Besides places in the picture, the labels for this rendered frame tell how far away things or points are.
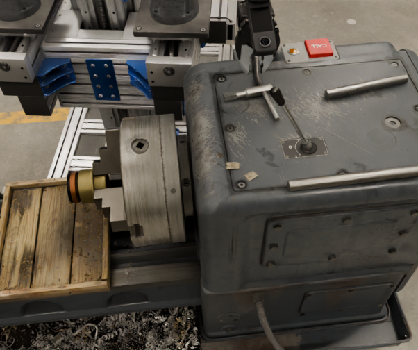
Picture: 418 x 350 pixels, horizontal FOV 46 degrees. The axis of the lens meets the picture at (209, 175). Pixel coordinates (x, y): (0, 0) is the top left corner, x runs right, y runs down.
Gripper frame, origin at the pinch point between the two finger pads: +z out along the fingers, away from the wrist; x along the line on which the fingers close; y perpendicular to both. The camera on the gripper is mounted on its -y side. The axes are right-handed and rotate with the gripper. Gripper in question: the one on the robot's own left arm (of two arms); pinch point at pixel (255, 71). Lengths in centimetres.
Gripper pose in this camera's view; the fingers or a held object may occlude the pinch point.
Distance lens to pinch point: 115.4
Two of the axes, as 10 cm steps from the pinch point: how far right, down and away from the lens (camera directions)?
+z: 0.2, 6.1, 7.9
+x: -9.9, 1.0, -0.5
